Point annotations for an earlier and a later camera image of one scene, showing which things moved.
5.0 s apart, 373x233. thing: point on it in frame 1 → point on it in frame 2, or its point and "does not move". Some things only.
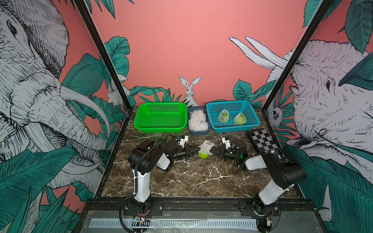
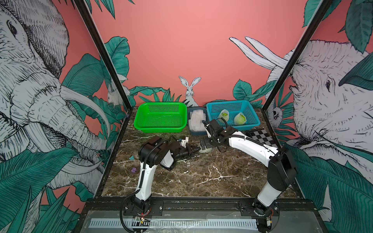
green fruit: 223,116 does not move
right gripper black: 222,153 → 206,144
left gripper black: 187,153 does not move
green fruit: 206,147 does not move
